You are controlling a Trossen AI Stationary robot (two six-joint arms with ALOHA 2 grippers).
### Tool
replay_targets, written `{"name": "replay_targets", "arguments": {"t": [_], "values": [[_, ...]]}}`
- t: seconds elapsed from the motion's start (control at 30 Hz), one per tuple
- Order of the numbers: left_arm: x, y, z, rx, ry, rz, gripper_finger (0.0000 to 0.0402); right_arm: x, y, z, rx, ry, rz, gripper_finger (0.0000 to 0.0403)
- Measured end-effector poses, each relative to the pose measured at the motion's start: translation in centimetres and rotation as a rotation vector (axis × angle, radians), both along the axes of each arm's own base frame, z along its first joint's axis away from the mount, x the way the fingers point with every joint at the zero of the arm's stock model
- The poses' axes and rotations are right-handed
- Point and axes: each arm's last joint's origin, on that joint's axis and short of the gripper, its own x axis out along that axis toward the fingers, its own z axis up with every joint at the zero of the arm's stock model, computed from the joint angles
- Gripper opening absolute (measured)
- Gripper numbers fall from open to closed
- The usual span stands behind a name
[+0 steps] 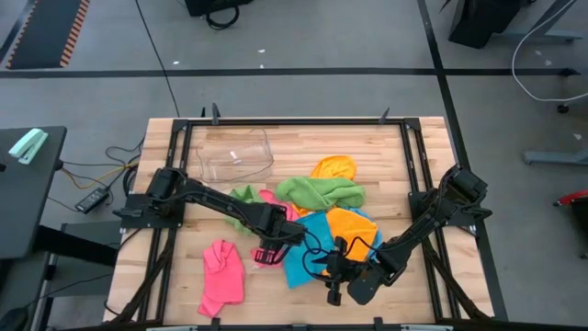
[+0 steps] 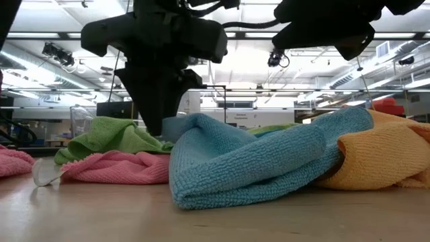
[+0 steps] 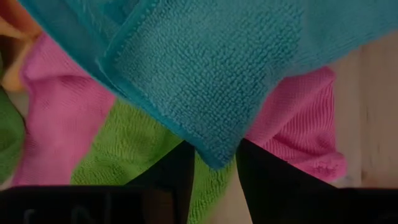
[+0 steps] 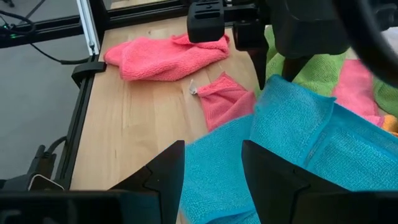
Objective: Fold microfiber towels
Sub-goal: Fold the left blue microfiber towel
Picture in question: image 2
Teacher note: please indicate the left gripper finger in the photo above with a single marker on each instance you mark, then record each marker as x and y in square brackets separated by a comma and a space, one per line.
[173, 87]
[142, 94]

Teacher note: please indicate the green microfiber towel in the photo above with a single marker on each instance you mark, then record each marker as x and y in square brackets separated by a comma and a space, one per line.
[272, 128]
[107, 138]

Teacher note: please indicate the clear plastic bin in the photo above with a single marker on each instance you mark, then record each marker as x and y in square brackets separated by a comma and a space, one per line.
[80, 121]

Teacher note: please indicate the blue microfiber towel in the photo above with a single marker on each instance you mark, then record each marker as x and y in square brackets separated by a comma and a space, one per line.
[242, 164]

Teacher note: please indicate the orange microfiber towel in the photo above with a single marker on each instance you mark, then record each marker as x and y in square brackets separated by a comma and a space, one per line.
[386, 158]

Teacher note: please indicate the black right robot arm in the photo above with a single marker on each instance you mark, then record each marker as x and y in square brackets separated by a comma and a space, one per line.
[403, 5]

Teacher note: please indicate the pink microfiber towel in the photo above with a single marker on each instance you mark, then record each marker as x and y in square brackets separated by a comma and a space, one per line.
[117, 168]
[13, 161]

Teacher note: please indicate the white pillar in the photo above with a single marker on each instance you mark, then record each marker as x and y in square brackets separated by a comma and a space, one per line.
[191, 102]

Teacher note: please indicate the black monitor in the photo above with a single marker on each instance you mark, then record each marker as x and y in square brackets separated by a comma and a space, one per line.
[116, 110]

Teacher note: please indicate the black ceiling device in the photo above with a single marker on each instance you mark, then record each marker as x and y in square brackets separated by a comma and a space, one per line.
[58, 54]
[277, 58]

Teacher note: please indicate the black overhead crossbar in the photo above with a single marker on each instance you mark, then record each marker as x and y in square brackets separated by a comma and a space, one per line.
[240, 35]

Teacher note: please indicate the red object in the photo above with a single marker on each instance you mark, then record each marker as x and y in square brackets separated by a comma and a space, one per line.
[388, 107]

